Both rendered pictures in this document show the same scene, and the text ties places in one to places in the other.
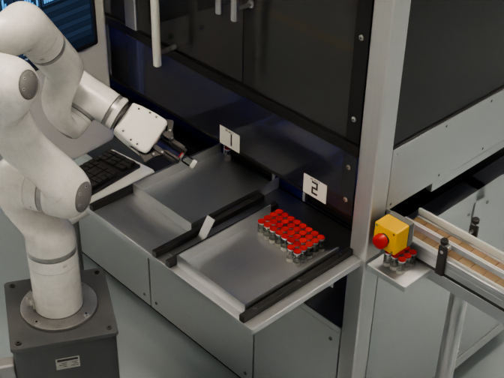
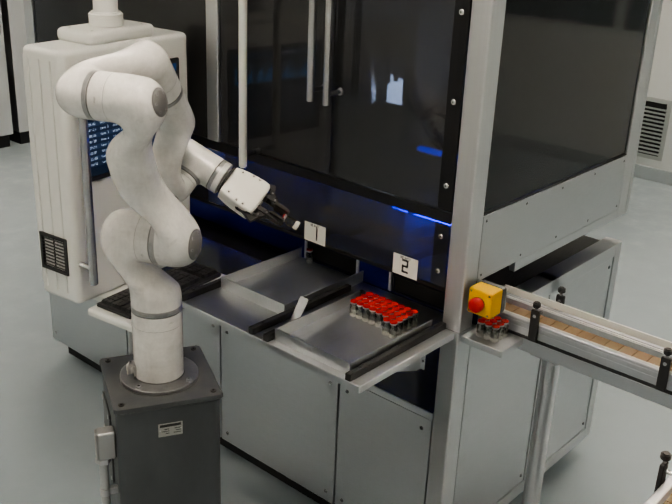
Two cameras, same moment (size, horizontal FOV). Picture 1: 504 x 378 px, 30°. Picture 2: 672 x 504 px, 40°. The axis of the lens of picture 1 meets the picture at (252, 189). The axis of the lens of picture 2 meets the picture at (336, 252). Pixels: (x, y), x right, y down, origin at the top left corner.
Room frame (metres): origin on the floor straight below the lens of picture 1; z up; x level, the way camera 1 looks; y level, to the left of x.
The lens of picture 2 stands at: (-0.21, 0.24, 2.01)
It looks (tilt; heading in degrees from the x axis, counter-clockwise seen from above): 22 degrees down; 355
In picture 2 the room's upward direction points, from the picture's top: 2 degrees clockwise
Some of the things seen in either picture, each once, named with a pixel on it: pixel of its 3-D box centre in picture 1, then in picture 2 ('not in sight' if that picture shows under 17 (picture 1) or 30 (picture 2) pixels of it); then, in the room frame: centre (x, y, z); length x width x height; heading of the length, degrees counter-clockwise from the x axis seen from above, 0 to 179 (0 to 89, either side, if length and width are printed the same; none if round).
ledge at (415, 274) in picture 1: (402, 266); (494, 338); (1.95, -0.40, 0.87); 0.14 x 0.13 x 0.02; 134
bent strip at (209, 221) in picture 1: (192, 236); (286, 315); (2.01, 0.16, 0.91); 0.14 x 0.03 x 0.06; 134
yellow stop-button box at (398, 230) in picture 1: (392, 233); (486, 299); (1.93, -0.36, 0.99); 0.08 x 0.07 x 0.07; 134
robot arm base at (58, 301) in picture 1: (55, 277); (158, 342); (1.77, 0.48, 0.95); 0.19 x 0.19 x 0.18
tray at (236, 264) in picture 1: (258, 256); (354, 329); (1.94, -0.02, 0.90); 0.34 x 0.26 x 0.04; 134
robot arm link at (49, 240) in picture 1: (34, 204); (142, 259); (1.78, 0.51, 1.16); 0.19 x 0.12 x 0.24; 69
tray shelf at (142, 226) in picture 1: (228, 228); (319, 313); (2.10, 0.06, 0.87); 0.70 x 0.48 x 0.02; 44
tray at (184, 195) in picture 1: (206, 185); (293, 279); (2.27, 0.13, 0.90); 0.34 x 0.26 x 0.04; 134
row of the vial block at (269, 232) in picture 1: (281, 240); (375, 317); (2.00, -0.08, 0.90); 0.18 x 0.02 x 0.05; 44
